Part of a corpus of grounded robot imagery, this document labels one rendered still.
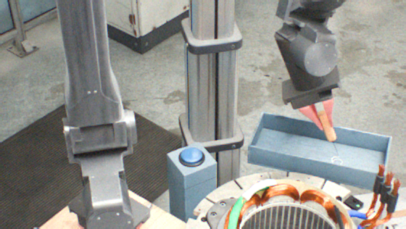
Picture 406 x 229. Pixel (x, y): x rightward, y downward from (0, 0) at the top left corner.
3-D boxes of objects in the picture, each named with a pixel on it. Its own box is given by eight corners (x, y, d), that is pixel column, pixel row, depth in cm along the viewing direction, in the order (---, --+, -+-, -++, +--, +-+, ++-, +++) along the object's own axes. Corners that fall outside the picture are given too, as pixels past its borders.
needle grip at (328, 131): (336, 140, 117) (326, 113, 114) (327, 143, 117) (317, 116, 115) (336, 135, 118) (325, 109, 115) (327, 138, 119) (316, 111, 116)
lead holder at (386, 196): (392, 214, 88) (397, 198, 86) (364, 203, 90) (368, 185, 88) (402, 198, 91) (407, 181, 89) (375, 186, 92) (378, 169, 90)
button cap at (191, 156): (206, 159, 120) (206, 156, 119) (187, 167, 118) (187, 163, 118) (196, 147, 122) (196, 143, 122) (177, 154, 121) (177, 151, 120)
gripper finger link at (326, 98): (346, 132, 113) (329, 88, 108) (306, 143, 115) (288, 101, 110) (342, 111, 118) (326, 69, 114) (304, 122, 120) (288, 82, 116)
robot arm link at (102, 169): (131, 102, 80) (61, 111, 79) (146, 169, 72) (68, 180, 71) (136, 168, 88) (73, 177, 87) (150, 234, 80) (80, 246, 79)
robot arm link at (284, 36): (296, 13, 109) (266, 28, 109) (314, 22, 103) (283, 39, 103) (308, 47, 112) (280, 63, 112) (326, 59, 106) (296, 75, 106)
